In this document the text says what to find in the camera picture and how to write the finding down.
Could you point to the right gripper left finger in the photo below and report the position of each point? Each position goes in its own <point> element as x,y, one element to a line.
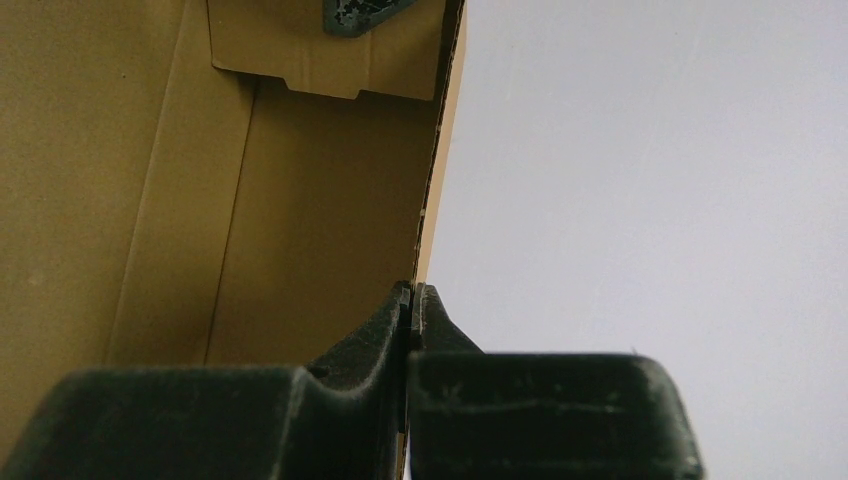
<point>337,417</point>

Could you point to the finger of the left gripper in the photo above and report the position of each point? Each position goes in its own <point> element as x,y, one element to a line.
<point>354,18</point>

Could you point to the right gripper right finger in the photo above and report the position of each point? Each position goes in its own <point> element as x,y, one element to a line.
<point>478,415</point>

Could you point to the brown cardboard box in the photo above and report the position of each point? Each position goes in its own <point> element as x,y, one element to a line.
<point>210,183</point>

